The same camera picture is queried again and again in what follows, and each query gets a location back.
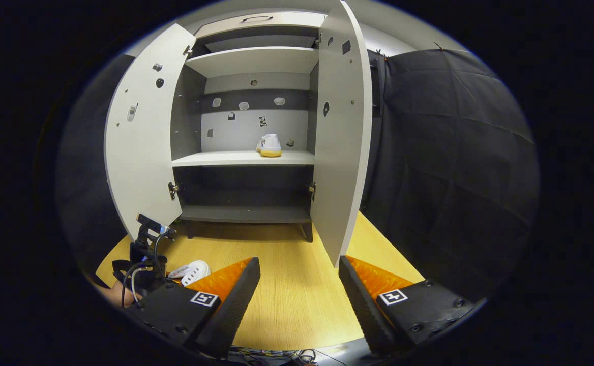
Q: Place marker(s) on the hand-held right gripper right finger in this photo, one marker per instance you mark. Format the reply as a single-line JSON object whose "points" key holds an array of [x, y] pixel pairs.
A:
{"points": [[365, 310]]}

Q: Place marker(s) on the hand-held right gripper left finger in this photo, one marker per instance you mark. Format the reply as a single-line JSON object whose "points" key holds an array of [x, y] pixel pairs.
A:
{"points": [[236, 305]]}

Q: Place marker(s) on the white canvas shoe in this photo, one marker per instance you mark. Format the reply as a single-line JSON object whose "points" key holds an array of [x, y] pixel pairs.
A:
{"points": [[195, 272], [270, 145]]}

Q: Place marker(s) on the white cabinet door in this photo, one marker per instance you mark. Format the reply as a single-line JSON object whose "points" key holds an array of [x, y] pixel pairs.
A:
{"points": [[139, 162], [340, 178]]}

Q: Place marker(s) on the white shoe cabinet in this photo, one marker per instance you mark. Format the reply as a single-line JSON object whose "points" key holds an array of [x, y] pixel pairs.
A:
{"points": [[241, 158]]}

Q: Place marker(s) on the white cabinet drawer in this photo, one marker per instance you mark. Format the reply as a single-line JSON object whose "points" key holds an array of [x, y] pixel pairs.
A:
{"points": [[287, 20]]}

